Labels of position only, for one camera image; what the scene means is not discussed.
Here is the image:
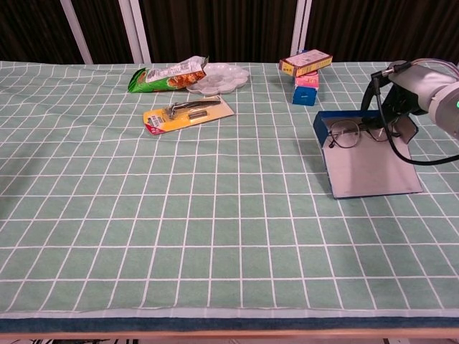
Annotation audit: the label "red yellow carton box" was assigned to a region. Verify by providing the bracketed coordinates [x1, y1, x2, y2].
[278, 49, 333, 77]

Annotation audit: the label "dark pleated curtain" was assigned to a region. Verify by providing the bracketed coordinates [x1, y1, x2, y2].
[0, 0, 459, 66]

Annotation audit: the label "white double frame post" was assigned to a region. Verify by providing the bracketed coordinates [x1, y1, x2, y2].
[118, 0, 151, 65]

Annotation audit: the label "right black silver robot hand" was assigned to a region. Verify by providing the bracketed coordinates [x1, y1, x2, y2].
[360, 60, 453, 130]

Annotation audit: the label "thin-framed eyeglasses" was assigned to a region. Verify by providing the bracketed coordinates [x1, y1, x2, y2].
[326, 120, 401, 150]

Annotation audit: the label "black right hand cable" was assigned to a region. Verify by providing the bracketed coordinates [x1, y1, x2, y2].
[370, 60, 459, 166]

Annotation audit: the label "yellow razor blister pack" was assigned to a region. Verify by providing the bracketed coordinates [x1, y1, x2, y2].
[142, 95, 236, 137]

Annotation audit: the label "green checked tablecloth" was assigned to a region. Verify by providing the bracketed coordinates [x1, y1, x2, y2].
[0, 60, 459, 320]

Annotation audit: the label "dark blue felt underlay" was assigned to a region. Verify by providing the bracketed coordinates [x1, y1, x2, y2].
[0, 316, 459, 333]

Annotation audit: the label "pink blue toothpaste box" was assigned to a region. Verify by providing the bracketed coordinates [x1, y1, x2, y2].
[291, 48, 320, 107]

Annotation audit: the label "white metal frame post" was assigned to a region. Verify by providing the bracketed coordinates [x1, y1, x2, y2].
[60, 0, 94, 65]
[289, 0, 313, 54]

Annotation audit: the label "green snack bag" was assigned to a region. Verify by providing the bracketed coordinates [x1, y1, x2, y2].
[128, 55, 209, 93]

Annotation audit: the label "white flower paint palette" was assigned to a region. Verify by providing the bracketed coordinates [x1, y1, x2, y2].
[186, 62, 250, 96]

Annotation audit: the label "blue glasses case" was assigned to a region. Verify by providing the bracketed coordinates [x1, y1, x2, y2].
[313, 110, 424, 199]

